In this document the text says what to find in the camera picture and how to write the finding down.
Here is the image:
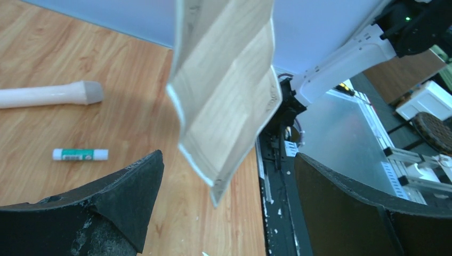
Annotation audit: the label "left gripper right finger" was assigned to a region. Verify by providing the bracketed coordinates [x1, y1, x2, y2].
[294, 153, 451, 255]

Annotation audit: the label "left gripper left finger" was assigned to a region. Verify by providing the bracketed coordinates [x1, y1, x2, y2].
[1, 150, 164, 255]

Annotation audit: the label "beige letter paper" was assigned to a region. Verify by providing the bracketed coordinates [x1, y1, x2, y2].
[166, 1, 283, 206]

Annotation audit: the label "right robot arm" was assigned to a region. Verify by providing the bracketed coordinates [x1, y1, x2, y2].
[264, 0, 451, 135]

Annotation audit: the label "green white glue stick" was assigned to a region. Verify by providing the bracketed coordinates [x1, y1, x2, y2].
[52, 148, 109, 161]

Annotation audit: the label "pink cylindrical tube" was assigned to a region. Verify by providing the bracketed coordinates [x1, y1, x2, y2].
[1, 81, 104, 109]

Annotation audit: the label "round dark stool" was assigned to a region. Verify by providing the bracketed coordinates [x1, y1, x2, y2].
[412, 112, 451, 156]

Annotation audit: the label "white storage box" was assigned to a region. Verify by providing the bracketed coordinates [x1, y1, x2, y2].
[395, 81, 451, 121]

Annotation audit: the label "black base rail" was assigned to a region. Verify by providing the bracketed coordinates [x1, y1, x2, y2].
[256, 135, 313, 255]

